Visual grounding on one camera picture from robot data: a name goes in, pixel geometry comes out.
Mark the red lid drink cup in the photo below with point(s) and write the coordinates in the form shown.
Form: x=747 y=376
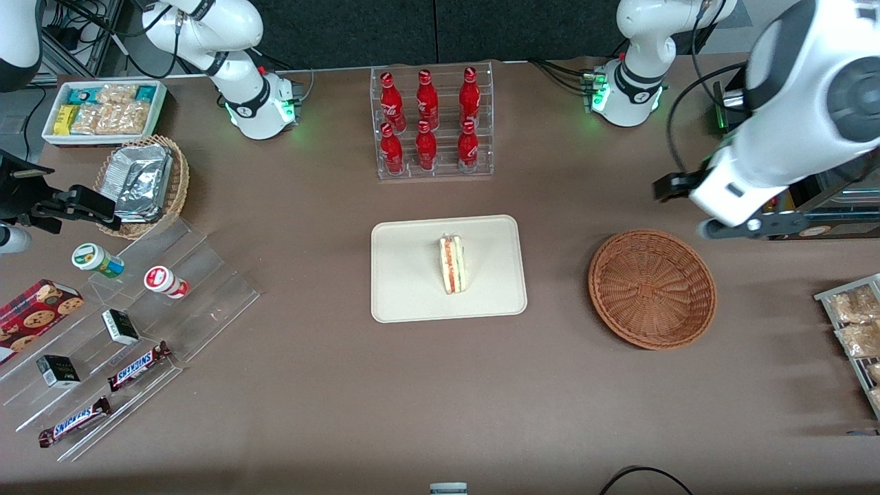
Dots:
x=161 y=280

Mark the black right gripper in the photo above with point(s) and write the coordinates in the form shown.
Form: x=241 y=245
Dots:
x=15 y=194

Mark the red cola bottle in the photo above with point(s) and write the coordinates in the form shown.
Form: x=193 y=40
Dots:
x=469 y=97
x=426 y=148
x=392 y=103
x=427 y=100
x=468 y=148
x=392 y=151

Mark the teal snack packet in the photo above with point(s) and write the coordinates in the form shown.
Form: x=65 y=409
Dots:
x=146 y=93
x=84 y=95

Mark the triangular sandwich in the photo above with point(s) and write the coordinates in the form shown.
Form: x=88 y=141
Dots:
x=454 y=265

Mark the clear bag of crackers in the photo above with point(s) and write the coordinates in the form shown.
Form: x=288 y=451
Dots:
x=117 y=95
x=93 y=119
x=130 y=118

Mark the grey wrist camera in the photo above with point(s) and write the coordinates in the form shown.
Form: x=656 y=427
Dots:
x=770 y=227
x=12 y=239

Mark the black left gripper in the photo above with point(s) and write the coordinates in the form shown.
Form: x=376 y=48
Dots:
x=680 y=183

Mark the cream plastic tray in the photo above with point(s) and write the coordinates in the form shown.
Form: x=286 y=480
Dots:
x=405 y=271

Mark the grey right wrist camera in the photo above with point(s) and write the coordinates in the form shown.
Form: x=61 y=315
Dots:
x=12 y=239

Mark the yellow snack packet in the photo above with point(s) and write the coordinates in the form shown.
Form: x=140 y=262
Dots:
x=65 y=120

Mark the brown round wicker basket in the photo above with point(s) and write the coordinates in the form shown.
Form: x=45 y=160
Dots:
x=653 y=289

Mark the aluminium frame rack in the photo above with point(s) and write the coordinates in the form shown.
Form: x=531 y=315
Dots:
x=103 y=41

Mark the black food warmer cabinet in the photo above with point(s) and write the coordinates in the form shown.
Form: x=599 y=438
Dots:
x=845 y=206

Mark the clear acrylic bottle rack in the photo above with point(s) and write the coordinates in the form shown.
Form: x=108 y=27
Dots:
x=447 y=172

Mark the clear acrylic stepped stand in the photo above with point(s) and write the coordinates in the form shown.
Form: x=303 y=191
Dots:
x=199 y=275

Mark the white rectangular snack bin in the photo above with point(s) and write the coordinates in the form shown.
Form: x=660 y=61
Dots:
x=103 y=139

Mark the small black box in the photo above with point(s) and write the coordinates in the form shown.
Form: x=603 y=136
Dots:
x=121 y=326
x=58 y=371

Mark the Snickers chocolate bar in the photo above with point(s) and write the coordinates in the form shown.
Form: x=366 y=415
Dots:
x=74 y=421
x=137 y=366

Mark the black box with green light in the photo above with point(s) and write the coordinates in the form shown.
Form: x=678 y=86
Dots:
x=730 y=103

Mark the green lid drink cup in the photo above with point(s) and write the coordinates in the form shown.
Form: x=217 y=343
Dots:
x=89 y=256

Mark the silver foil pack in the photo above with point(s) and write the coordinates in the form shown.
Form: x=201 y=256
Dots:
x=141 y=175
x=141 y=213

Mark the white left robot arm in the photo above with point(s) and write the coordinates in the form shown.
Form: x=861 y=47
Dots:
x=777 y=151

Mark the red cookie box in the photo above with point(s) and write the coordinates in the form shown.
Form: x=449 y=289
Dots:
x=34 y=316

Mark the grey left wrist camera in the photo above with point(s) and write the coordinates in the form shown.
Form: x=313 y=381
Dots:
x=770 y=227

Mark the clear bag of fried snacks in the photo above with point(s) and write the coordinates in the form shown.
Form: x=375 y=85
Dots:
x=859 y=340
x=852 y=306
x=875 y=399
x=874 y=372

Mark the light tan wicker basket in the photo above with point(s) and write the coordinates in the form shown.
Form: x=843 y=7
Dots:
x=180 y=185

